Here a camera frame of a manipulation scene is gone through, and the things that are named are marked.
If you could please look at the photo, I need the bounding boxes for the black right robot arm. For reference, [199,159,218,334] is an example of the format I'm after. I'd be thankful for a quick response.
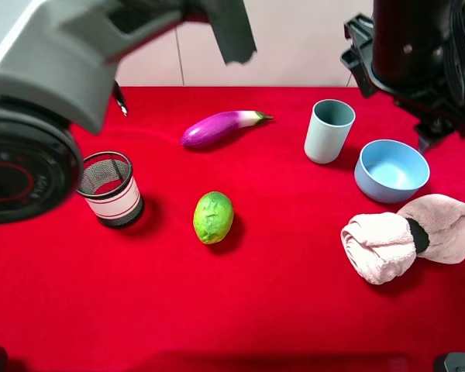
[341,0,465,152]

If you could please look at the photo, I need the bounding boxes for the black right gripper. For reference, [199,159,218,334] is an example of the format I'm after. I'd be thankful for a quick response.
[341,14,465,152]

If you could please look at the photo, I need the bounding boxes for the grey-green plastic cup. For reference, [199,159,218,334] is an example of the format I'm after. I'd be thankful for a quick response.
[304,99,356,164]

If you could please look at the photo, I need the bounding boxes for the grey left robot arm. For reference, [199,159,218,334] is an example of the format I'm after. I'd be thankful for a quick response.
[0,1,257,224]

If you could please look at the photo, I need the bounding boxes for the black mesh pen holder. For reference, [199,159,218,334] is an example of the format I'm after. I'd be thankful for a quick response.
[77,151,145,229]

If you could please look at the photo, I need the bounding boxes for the green toy fruit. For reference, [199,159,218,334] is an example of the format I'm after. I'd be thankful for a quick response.
[193,191,234,244]

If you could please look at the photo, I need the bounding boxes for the pink fluffy towel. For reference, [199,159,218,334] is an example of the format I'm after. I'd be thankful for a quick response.
[340,194,465,285]

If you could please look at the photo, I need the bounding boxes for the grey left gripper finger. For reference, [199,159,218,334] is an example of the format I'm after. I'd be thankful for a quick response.
[201,0,257,64]

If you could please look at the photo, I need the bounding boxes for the red felt table cloth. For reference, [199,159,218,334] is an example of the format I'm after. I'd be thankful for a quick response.
[0,87,465,371]

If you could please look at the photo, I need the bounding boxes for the purple toy eggplant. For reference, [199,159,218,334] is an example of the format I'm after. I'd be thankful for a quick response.
[181,110,274,148]

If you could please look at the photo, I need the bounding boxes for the blue plastic bowl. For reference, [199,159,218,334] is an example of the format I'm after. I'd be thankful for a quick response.
[354,139,430,204]

